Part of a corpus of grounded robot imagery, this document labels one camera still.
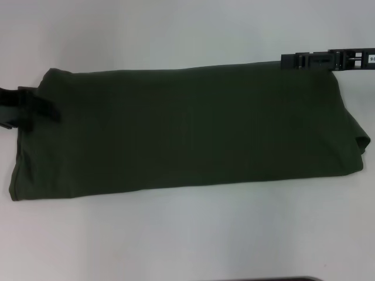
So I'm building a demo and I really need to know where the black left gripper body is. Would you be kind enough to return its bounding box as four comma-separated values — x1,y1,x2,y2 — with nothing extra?
0,87,26,127

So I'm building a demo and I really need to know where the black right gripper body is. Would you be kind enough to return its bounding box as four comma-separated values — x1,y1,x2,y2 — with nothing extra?
328,47,375,71

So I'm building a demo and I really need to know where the dark green FREE t-shirt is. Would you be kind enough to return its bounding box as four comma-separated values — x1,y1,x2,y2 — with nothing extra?
8,59,370,203

